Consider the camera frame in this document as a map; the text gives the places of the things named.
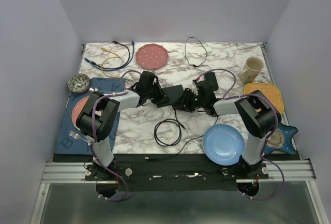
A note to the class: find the yellow woven mat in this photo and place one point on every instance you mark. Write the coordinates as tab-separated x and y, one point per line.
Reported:
272	93

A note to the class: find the pink dotted plate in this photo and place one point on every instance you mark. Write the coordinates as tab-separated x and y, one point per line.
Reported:
151	56

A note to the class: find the pink cream plate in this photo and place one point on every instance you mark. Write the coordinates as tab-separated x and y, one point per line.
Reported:
77	110

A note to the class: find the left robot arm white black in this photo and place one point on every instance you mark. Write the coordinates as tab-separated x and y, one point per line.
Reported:
98	115

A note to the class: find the blue plastic plate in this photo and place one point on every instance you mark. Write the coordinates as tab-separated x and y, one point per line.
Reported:
223	144

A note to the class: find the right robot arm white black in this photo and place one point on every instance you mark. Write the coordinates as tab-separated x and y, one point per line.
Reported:
260	118

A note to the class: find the metal spoon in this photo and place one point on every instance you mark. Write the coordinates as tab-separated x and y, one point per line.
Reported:
93	89

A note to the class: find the blue fabric placemat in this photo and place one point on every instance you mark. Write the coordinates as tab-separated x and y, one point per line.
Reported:
67	145

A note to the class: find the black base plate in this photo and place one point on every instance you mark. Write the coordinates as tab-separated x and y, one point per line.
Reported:
183	172

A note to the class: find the blue star-shaped dish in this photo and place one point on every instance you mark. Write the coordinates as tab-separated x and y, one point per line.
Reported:
281	140

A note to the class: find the aluminium mounting rail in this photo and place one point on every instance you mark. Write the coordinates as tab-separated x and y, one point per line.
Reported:
67	172

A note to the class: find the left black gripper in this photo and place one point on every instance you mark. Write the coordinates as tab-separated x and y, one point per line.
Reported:
161	97

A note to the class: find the cream ceramic mug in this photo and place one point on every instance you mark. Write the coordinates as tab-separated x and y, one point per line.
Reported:
252	67

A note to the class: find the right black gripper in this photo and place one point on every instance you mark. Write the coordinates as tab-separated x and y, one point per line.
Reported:
181	104

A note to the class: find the metal fork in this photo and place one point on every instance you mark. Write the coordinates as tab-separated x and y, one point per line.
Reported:
77	136

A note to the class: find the patterned small bowl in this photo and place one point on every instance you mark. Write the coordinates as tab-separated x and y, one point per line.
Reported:
79	83

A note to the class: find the black network switch box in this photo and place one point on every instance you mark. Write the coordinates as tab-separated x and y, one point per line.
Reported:
173	93

